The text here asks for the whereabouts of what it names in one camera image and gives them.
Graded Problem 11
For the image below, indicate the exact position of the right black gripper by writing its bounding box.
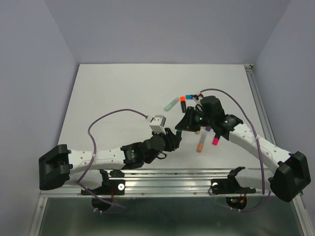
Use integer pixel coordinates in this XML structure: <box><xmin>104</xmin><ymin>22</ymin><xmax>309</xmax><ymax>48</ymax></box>
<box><xmin>176</xmin><ymin>104</ymin><xmax>215</xmax><ymax>130</ymax></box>

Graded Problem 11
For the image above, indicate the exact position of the green highlighter black body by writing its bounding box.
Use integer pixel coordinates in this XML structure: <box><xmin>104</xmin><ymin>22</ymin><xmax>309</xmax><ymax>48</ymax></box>
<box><xmin>176</xmin><ymin>130</ymin><xmax>182</xmax><ymax>137</ymax></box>

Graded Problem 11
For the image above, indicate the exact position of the orange highlighter black body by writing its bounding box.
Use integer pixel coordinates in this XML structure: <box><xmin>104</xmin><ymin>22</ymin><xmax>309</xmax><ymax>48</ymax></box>
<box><xmin>180</xmin><ymin>96</ymin><xmax>187</xmax><ymax>113</ymax></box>

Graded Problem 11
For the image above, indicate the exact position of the mint pastel highlighter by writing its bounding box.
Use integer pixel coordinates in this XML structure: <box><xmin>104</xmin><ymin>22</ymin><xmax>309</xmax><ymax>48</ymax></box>
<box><xmin>164</xmin><ymin>97</ymin><xmax>180</xmax><ymax>111</ymax></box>

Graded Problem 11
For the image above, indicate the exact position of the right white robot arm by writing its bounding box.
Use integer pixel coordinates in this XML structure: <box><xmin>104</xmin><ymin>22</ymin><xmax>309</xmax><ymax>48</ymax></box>
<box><xmin>175</xmin><ymin>96</ymin><xmax>311</xmax><ymax>202</ymax></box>

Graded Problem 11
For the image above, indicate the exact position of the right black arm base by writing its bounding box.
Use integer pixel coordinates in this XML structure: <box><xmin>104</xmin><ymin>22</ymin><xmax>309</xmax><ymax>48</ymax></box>
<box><xmin>208</xmin><ymin>167</ymin><xmax>256</xmax><ymax>211</ymax></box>

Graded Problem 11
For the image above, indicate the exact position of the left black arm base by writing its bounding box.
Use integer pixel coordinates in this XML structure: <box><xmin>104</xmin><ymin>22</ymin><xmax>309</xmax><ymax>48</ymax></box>
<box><xmin>81</xmin><ymin>170</ymin><xmax>126</xmax><ymax>214</ymax></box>

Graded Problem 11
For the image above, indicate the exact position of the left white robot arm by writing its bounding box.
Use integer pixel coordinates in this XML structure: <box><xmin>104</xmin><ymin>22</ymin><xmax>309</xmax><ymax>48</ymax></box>
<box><xmin>38</xmin><ymin>128</ymin><xmax>182</xmax><ymax>194</ymax></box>

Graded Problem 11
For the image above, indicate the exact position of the blue highlighter black body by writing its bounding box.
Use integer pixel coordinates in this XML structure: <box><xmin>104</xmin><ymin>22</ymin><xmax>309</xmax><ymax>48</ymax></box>
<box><xmin>185</xmin><ymin>94</ymin><xmax>198</xmax><ymax>100</ymax></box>

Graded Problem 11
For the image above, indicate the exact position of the orange pastel highlighter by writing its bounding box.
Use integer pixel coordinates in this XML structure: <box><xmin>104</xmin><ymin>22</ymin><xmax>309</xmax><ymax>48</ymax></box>
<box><xmin>196</xmin><ymin>131</ymin><xmax>207</xmax><ymax>153</ymax></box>

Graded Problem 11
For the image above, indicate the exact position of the pink highlighter black body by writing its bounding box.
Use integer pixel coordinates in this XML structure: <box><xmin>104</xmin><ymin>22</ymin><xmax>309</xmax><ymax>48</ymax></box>
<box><xmin>212</xmin><ymin>134</ymin><xmax>220</xmax><ymax>146</ymax></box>

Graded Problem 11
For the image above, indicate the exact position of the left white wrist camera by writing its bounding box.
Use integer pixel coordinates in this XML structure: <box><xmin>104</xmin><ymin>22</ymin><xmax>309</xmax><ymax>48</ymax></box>
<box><xmin>149</xmin><ymin>115</ymin><xmax>166</xmax><ymax>134</ymax></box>

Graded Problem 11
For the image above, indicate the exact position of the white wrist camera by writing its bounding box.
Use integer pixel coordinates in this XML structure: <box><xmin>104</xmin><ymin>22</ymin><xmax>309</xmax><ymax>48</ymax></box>
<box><xmin>192</xmin><ymin>93</ymin><xmax>203</xmax><ymax>102</ymax></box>
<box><xmin>149</xmin><ymin>115</ymin><xmax>166</xmax><ymax>134</ymax></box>

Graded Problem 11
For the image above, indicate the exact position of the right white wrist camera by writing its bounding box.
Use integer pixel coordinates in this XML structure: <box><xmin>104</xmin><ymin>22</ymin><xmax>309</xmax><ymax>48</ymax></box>
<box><xmin>192</xmin><ymin>93</ymin><xmax>203</xmax><ymax>102</ymax></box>

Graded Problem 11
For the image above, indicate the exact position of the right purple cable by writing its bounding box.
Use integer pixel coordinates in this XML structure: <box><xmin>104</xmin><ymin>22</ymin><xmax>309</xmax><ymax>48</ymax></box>
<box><xmin>199</xmin><ymin>88</ymin><xmax>271</xmax><ymax>213</ymax></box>

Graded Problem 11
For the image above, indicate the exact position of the purple cable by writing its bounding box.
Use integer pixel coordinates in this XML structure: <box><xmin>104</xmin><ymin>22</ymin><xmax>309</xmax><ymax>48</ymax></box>
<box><xmin>199</xmin><ymin>88</ymin><xmax>271</xmax><ymax>213</ymax></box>
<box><xmin>76</xmin><ymin>109</ymin><xmax>151</xmax><ymax>214</ymax></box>

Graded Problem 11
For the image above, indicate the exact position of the aluminium front rail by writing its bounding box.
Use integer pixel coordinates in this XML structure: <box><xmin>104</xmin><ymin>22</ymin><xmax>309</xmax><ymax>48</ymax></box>
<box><xmin>40</xmin><ymin>168</ymin><xmax>279</xmax><ymax>198</ymax></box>

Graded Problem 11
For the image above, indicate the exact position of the aluminium rail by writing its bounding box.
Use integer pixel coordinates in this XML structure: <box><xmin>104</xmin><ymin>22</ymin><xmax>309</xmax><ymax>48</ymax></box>
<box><xmin>40</xmin><ymin>168</ymin><xmax>279</xmax><ymax>198</ymax></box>
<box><xmin>244</xmin><ymin>64</ymin><xmax>277</xmax><ymax>146</ymax></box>

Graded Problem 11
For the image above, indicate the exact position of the aluminium right side rail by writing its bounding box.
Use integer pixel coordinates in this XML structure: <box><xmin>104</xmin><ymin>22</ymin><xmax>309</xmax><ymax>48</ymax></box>
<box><xmin>244</xmin><ymin>64</ymin><xmax>277</xmax><ymax>146</ymax></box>

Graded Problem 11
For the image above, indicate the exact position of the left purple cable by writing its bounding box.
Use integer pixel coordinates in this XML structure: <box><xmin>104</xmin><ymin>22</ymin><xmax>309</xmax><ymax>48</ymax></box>
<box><xmin>76</xmin><ymin>109</ymin><xmax>151</xmax><ymax>214</ymax></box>

